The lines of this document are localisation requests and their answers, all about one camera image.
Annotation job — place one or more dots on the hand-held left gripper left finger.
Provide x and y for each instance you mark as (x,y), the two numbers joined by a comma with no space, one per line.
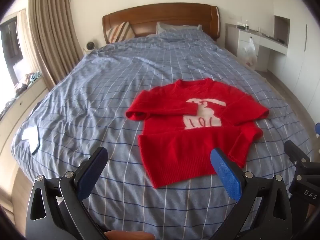
(92,172)

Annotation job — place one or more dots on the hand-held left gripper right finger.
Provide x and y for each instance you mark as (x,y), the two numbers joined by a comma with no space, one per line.
(226,175)

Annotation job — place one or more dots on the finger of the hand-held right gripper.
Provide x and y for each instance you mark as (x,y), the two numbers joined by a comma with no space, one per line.
(318,130)
(295,151)

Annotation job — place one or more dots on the red knit sweater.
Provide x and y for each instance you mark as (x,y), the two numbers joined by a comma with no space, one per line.
(175,150)

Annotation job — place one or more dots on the pile of clothes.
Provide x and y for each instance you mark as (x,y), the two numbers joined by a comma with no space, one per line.
(28,78)

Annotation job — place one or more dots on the person's left hand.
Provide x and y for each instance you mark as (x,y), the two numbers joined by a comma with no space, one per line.
(130,236)

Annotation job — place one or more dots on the white wardrobe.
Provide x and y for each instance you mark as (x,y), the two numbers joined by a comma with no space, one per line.
(305,55)

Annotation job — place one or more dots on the blue checked duvet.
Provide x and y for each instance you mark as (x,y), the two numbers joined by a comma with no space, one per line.
(100,92)

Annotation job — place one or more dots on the white windowsill cabinet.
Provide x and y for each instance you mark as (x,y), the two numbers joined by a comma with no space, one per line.
(15,110)

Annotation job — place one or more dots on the white plastic bag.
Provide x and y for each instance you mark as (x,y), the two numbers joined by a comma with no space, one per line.
(250,52)

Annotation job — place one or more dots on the white desk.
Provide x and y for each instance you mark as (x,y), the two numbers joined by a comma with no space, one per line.
(232,37)

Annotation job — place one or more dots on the small bottle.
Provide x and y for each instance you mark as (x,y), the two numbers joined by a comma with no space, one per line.
(246,26)

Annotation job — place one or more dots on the small white round fan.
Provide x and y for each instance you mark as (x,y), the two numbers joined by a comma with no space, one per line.
(89,46)

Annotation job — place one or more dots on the striped pillow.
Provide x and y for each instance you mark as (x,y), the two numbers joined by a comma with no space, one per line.
(120,32)

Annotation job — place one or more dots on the beige curtain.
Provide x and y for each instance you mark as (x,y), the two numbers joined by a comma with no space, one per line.
(50,30)

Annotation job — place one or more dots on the window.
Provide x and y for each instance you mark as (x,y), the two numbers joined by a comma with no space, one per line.
(10,45)

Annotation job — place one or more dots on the grey pillow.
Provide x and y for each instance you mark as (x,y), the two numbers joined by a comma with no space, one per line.
(175,27)

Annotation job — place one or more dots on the wooden headboard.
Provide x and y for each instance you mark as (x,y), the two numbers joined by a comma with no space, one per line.
(162,15)

